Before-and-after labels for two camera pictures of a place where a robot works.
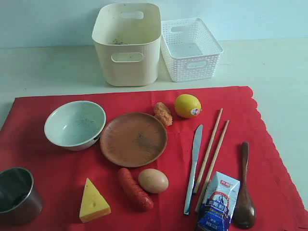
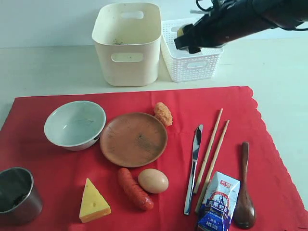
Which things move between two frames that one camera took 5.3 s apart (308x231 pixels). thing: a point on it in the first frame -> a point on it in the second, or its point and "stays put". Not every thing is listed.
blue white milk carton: (219, 204) stays put
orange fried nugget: (161, 111) stays put
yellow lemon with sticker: (187, 106) -> (180, 32)
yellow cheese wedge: (93, 205) stays put
